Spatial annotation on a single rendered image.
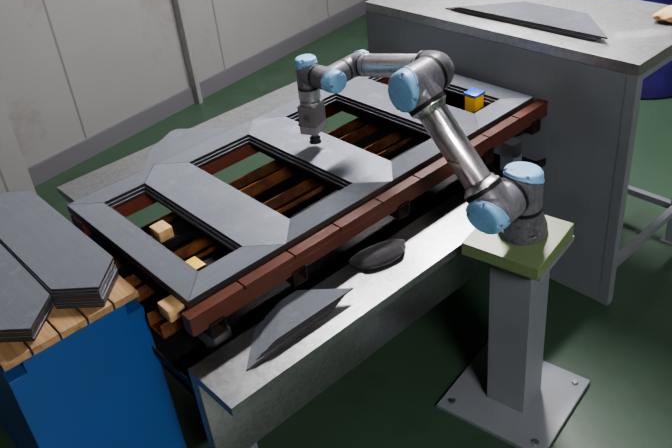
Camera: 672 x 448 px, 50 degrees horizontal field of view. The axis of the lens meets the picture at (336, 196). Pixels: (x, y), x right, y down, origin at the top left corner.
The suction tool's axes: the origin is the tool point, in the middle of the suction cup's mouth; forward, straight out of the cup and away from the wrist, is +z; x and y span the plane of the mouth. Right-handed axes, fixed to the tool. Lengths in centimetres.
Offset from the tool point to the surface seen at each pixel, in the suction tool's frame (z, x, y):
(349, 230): 6.9, 28.9, 37.9
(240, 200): 2.2, -8.4, 38.7
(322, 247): 7, 25, 48
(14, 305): 2, -41, 103
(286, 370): 19, 30, 86
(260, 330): 18, 17, 76
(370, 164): 2.2, 23.5, 6.6
